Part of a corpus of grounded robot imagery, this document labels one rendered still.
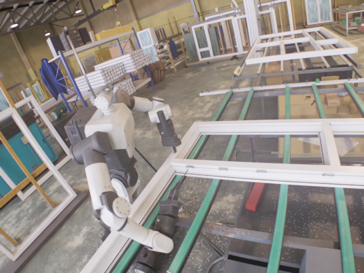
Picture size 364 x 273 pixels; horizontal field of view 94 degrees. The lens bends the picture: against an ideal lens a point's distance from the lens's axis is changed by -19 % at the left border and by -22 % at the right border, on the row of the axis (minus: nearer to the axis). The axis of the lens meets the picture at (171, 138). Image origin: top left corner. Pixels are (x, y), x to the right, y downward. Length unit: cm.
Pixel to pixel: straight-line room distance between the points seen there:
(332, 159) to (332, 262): 45
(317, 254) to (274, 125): 79
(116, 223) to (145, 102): 78
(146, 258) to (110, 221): 96
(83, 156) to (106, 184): 15
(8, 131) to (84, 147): 349
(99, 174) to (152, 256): 106
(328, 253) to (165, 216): 64
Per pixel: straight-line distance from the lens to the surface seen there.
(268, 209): 127
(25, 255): 293
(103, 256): 93
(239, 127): 139
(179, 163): 115
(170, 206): 94
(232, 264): 114
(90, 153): 84
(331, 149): 113
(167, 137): 116
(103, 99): 95
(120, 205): 78
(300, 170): 99
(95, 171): 81
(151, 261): 172
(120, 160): 106
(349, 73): 287
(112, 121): 95
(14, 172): 440
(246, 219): 124
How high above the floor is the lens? 160
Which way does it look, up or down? 28 degrees down
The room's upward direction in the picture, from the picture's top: 20 degrees counter-clockwise
